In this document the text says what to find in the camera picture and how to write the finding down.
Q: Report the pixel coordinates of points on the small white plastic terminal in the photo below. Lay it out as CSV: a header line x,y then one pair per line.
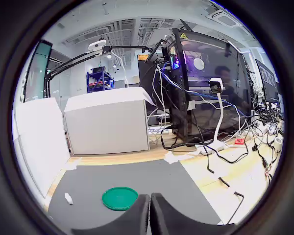
x,y
68,198

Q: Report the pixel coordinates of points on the round green lid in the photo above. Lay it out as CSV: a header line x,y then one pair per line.
x,y
118,198

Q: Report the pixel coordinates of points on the dark grey mat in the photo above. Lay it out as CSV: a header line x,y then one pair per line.
x,y
137,176

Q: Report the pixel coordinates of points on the white masking tape piece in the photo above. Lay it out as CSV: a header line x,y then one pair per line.
x,y
71,166
171,157

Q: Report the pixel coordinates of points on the small red flat block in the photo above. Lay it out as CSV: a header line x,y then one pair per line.
x,y
239,141

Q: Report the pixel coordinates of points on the white foam partition board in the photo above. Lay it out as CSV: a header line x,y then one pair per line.
x,y
27,169
41,127

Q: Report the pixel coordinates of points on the black glass-sided computer tower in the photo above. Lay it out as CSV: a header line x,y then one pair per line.
x,y
205,105

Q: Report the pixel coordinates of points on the white tape roll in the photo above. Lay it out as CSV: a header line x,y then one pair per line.
x,y
278,144

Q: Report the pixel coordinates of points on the blue shelf rack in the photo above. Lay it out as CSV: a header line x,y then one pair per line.
x,y
99,82

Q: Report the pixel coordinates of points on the white webcam on gooseneck stand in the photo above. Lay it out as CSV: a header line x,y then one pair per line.
x,y
216,84

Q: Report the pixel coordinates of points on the black monitor with orange label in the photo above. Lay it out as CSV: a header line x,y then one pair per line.
x,y
147,73

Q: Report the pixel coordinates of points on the white lamp stand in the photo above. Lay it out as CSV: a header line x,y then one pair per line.
x,y
122,68

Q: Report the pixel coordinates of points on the black computer monitor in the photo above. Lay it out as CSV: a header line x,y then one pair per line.
x,y
268,78

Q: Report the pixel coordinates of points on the white camera on boom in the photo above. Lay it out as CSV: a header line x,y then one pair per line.
x,y
96,46

